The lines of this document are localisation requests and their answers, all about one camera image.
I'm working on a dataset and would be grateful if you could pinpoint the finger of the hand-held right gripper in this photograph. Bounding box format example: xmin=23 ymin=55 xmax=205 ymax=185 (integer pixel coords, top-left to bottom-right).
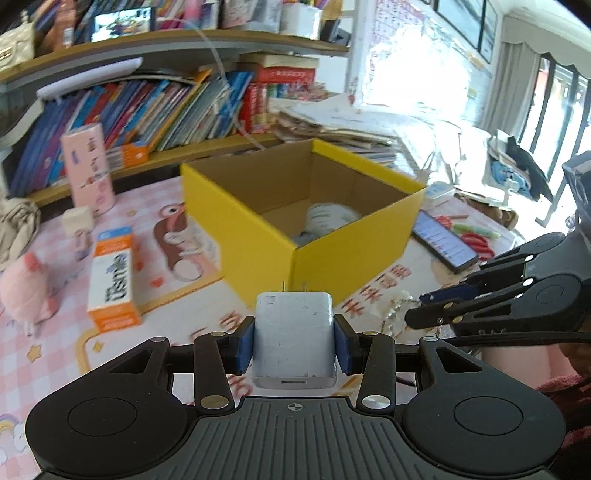
xmin=419 ymin=233 xmax=568 ymax=304
xmin=405 ymin=277 xmax=536 ymax=329

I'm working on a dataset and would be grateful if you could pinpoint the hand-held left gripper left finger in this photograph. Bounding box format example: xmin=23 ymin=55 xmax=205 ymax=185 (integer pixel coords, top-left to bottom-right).
xmin=99 ymin=316 xmax=256 ymax=411

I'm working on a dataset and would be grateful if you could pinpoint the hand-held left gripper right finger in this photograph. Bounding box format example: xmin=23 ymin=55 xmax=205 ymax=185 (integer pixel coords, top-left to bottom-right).
xmin=333 ymin=315 xmax=485 ymax=411

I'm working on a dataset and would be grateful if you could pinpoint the white charger plug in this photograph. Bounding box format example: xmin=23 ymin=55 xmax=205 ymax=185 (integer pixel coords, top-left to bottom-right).
xmin=252 ymin=280 xmax=338 ymax=391

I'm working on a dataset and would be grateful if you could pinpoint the yellow cardboard box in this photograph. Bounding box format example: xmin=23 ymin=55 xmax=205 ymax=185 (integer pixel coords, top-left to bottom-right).
xmin=180 ymin=138 xmax=426 ymax=309

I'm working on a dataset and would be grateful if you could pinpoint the grey adhesive tape roll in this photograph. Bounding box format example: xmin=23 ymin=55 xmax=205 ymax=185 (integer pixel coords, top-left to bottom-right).
xmin=295 ymin=203 xmax=365 ymax=245

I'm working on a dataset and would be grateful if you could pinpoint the orange white toothpaste box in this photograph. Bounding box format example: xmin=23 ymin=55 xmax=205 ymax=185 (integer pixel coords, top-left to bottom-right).
xmin=87 ymin=229 xmax=142 ymax=332

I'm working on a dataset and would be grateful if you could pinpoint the pink plush toy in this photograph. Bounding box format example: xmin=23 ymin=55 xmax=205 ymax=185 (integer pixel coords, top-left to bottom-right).
xmin=0 ymin=252 xmax=60 ymax=335

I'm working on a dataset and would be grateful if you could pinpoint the pink checked desktop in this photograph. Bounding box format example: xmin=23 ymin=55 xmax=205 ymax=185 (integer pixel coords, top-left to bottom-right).
xmin=0 ymin=175 xmax=527 ymax=462

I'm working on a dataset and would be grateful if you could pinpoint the black smartphone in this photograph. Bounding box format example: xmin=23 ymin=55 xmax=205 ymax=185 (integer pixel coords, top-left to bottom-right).
xmin=411 ymin=210 xmax=479 ymax=274

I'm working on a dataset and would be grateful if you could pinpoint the red plastic item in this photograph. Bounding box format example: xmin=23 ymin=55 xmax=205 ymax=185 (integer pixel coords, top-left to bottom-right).
xmin=462 ymin=233 xmax=497 ymax=259

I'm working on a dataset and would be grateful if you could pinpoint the green plastic stick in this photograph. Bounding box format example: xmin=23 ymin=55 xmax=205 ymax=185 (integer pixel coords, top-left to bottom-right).
xmin=452 ymin=224 xmax=502 ymax=239

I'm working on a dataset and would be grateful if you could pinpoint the person's red fleece clothing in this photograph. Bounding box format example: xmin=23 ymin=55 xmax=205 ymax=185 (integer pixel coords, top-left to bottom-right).
xmin=536 ymin=374 xmax=591 ymax=462

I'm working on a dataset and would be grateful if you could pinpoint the dark cloth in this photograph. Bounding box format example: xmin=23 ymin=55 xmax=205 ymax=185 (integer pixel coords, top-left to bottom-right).
xmin=505 ymin=136 xmax=555 ymax=201

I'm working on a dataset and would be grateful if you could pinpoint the stack of papers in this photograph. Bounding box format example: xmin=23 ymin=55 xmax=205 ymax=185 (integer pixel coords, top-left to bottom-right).
xmin=268 ymin=92 xmax=444 ymax=176

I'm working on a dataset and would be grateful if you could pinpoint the small cream cube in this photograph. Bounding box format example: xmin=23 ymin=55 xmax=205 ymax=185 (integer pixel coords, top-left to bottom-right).
xmin=62 ymin=208 xmax=95 ymax=234

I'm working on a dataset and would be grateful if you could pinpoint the small orange box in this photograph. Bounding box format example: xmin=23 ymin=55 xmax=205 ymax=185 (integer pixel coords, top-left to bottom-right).
xmin=105 ymin=141 xmax=151 ymax=171

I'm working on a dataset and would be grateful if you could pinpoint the pink sticker canister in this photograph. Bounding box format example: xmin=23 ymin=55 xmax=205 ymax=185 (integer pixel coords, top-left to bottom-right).
xmin=61 ymin=123 xmax=116 ymax=217

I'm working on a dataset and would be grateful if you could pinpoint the row of colourful books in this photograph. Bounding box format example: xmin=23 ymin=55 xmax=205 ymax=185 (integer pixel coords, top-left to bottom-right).
xmin=9 ymin=69 xmax=319 ymax=197

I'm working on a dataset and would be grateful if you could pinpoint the beige cloth bag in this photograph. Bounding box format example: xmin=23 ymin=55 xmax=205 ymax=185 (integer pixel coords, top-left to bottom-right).
xmin=0 ymin=198 xmax=42 ymax=271

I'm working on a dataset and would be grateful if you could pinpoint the small black device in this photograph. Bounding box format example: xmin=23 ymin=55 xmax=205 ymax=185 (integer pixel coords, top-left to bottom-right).
xmin=321 ymin=18 xmax=352 ymax=44

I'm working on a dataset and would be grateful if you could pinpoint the wooden bookshelf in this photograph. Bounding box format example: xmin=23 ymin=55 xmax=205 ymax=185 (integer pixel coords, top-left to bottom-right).
xmin=0 ymin=28 xmax=352 ymax=206

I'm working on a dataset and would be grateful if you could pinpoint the white lamp bar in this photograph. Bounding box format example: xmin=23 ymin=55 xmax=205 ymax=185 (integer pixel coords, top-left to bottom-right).
xmin=36 ymin=58 xmax=143 ymax=99

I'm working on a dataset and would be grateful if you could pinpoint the pen holder with pens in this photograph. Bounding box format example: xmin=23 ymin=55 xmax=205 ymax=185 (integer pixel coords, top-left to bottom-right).
xmin=222 ymin=0 xmax=282 ymax=31

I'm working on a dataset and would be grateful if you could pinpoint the phone with lit screen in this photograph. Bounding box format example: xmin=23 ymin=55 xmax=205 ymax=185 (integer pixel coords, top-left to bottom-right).
xmin=92 ymin=7 xmax=156 ymax=35

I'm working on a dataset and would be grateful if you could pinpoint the cream quilted handbag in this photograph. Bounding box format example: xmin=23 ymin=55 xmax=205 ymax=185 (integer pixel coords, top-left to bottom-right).
xmin=0 ymin=21 xmax=35 ymax=72

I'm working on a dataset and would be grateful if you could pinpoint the wall poster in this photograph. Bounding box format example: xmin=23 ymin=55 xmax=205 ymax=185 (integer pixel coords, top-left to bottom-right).
xmin=376 ymin=0 xmax=490 ymax=88

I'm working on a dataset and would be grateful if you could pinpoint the white cable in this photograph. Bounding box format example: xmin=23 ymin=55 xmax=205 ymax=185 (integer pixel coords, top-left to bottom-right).
xmin=191 ymin=25 xmax=266 ymax=151

